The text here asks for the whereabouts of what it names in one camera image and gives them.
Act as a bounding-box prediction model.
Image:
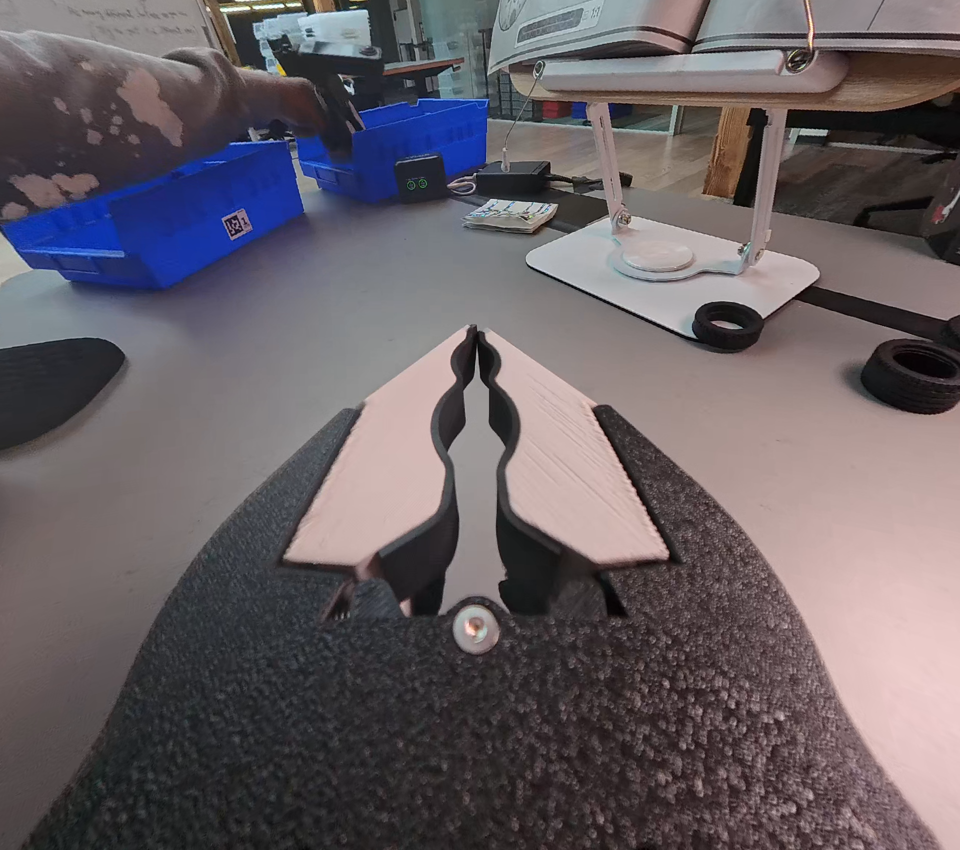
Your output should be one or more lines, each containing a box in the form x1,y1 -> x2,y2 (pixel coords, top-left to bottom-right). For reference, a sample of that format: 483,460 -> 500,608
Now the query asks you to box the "background standing desk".
382,56 -> 466,97

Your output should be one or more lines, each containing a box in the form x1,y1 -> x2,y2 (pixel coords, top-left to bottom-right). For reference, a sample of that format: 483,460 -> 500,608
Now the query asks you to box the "black power adapter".
476,161 -> 552,195

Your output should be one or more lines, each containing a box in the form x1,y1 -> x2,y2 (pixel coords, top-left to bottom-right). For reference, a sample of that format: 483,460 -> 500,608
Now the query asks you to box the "person's left hand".
257,76 -> 333,140

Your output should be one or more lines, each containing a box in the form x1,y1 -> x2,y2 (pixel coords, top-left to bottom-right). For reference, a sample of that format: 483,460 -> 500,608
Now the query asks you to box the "person's left forearm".
0,28 -> 264,221

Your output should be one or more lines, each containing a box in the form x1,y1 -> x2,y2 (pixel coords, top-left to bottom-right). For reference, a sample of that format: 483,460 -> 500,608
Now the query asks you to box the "black power bank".
395,154 -> 446,205

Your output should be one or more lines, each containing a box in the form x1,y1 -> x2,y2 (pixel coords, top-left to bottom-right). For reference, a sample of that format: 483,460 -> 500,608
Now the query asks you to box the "folded sticker sheet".
462,197 -> 560,235

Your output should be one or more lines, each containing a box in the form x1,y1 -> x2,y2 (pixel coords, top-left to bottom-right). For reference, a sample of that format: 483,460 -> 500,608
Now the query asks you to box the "black toy tire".
693,301 -> 765,351
861,338 -> 960,415

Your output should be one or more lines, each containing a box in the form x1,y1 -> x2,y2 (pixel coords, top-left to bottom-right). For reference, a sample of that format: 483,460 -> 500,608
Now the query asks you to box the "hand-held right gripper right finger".
477,327 -> 671,616

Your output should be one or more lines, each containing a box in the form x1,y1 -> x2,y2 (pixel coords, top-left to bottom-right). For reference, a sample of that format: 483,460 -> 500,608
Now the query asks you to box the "blue plastic bin with tag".
0,141 -> 305,290

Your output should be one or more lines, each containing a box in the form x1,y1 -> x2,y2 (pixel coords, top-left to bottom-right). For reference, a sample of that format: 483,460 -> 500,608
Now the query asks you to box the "black textured pad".
0,337 -> 126,451

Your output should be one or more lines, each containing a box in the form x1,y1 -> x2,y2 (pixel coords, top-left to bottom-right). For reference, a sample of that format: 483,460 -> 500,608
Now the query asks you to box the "white book stand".
501,0 -> 960,343

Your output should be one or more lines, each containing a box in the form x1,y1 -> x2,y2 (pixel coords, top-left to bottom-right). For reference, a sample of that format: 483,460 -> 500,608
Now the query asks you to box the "black office chair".
735,94 -> 960,232

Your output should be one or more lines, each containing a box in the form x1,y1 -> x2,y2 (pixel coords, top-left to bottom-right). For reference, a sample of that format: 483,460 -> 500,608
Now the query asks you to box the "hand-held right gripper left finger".
283,323 -> 481,617

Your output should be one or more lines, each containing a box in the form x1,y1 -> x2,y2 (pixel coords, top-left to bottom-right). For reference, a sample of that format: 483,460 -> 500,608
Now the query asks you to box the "grey desk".
0,186 -> 960,850

